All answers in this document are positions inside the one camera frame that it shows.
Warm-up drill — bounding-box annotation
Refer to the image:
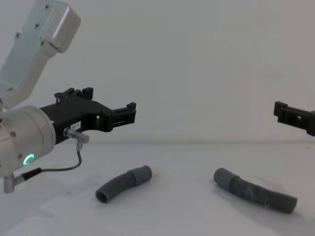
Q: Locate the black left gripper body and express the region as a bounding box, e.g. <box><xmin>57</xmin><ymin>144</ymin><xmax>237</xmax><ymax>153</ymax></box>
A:
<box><xmin>38</xmin><ymin>96</ymin><xmax>108</xmax><ymax>146</ymax></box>

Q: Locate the white curtain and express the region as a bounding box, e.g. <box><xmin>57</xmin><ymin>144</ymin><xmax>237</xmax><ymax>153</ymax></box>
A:
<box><xmin>0</xmin><ymin>0</ymin><xmax>315</xmax><ymax>146</ymax></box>

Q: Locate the white table cloth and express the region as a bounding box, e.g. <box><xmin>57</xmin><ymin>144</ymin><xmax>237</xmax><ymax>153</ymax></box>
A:
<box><xmin>0</xmin><ymin>140</ymin><xmax>315</xmax><ymax>236</ymax></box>

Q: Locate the thin dark gripper cable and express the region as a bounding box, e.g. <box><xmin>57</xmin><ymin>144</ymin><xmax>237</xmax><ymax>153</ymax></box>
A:
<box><xmin>2</xmin><ymin>128</ymin><xmax>90</xmax><ymax>194</ymax></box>

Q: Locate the short smooth grey hose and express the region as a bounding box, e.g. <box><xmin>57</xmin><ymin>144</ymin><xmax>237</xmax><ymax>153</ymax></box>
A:
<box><xmin>95</xmin><ymin>165</ymin><xmax>153</xmax><ymax>204</ymax></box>

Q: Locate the long corrugated grey hose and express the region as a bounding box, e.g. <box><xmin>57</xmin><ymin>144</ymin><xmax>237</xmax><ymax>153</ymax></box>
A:
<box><xmin>213</xmin><ymin>167</ymin><xmax>298</xmax><ymax>213</ymax></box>

